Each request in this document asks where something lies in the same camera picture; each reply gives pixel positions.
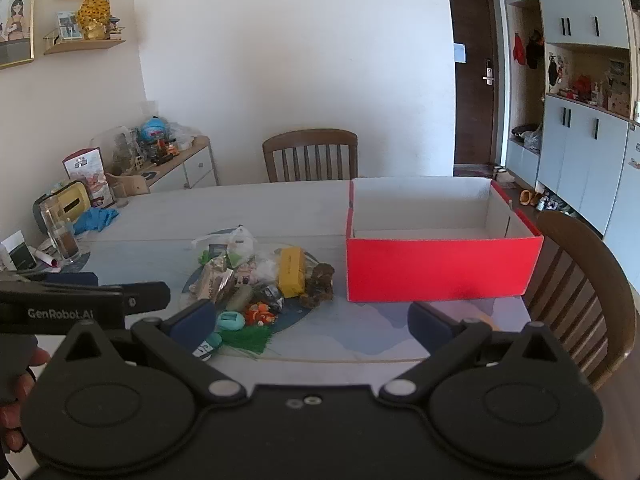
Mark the grey-green cylinder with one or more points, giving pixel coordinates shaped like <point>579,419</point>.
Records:
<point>239,299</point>

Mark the white black small box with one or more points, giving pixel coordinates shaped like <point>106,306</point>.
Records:
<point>17,255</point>

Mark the red white carton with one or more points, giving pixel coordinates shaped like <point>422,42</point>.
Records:
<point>87,172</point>

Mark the clear drinking glass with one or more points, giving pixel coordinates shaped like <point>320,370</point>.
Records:
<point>62,235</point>

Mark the black foil wrapper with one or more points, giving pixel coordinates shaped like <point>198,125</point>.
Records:
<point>272,297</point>

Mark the crumpled clear plastic bags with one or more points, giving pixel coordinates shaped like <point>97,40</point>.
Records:
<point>182,135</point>

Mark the orange shoes pair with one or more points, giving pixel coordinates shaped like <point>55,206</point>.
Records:
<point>530,197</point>

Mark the dark grey packet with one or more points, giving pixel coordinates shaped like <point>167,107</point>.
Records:
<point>218,251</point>

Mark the golden flower ornament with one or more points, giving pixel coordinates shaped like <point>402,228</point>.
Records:
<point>95,17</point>

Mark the light blue wall cabinet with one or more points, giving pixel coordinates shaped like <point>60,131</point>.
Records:
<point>585,145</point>

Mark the wooden wall shelf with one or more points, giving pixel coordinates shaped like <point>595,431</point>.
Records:
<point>85,46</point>

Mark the large gold framed picture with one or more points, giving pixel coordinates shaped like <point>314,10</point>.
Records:
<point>15,20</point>

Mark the row of small sneakers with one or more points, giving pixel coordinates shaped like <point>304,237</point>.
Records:
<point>555,203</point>

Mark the white wooden sideboard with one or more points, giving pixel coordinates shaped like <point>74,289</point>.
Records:
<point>192,170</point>

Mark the green grass tuft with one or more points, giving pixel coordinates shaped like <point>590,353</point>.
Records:
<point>247,341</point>

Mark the small white teal shoe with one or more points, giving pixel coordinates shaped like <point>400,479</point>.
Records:
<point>207,347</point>

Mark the white plastic bag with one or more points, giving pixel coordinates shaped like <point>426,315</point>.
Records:
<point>242,240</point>

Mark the clear plastic bag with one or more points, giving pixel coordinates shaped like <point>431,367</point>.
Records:
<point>532,140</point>

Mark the grey yellow tissue box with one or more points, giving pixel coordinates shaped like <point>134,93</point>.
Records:
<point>75,200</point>

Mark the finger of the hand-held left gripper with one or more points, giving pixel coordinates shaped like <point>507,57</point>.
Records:
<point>75,278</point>
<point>150,296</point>

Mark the silver door lock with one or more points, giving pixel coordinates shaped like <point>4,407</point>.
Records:
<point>488,72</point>

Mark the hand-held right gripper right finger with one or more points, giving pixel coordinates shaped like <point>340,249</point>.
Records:
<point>427,325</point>

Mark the glass jar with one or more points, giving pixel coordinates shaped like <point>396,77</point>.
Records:
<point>125,150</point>

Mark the orange toy figure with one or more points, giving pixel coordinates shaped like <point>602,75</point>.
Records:
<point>261,314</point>

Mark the teal round toy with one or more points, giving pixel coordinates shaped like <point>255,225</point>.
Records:
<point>231,321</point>

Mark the blue printed table mat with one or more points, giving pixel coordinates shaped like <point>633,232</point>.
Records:
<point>360,330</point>

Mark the pink doll face plush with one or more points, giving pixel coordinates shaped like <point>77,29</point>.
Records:
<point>245,276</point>

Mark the white fluffy ball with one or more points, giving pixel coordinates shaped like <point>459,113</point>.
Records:
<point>267,270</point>

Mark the brown wooden slatted chair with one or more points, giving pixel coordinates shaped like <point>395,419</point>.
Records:
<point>310,152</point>
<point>575,270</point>

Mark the beige foil snack packet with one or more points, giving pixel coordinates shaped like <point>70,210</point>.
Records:
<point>212,282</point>

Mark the dark brown door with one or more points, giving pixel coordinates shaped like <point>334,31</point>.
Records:
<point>472,110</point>

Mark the white paper notice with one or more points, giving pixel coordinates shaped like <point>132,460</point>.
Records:
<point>460,53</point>

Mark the red cardboard box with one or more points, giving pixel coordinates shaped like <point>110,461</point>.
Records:
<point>435,270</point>

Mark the brown plush toy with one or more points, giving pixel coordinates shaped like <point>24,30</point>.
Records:
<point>320,285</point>

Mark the yellow rectangular box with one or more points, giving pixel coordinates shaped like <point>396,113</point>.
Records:
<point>291,272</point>

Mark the blue cloth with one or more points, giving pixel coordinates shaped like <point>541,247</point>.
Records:
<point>97,220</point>

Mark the small photo frame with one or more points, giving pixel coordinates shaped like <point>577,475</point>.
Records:
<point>69,26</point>

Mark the wooden holder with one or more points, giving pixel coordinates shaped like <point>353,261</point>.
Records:
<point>127,182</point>

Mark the beige slippers pair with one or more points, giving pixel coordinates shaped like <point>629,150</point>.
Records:
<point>502,176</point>

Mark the person's left hand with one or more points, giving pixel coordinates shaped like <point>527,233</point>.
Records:
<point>39,357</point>

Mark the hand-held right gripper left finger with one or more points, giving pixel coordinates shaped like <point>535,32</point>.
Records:
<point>195,322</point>

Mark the black hanging hat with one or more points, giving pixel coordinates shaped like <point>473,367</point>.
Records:
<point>534,52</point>

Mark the red hanging hat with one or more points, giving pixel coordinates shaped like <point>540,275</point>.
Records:
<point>519,50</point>

